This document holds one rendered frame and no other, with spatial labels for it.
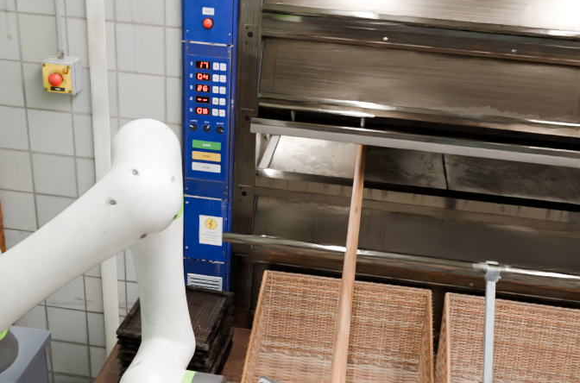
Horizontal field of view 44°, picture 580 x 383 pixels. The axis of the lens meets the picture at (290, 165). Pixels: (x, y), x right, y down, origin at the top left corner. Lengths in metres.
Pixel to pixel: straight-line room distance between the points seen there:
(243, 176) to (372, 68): 0.54
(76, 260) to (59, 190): 1.36
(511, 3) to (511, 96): 0.26
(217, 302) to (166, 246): 1.00
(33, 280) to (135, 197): 0.21
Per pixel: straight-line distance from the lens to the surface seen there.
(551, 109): 2.16
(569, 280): 1.99
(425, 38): 2.07
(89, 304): 2.70
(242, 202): 2.30
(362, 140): 2.00
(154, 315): 1.41
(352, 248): 1.83
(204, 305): 2.29
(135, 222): 1.09
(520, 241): 2.36
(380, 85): 2.10
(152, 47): 2.19
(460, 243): 2.33
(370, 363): 2.46
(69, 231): 1.13
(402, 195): 2.24
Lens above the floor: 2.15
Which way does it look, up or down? 25 degrees down
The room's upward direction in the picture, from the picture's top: 4 degrees clockwise
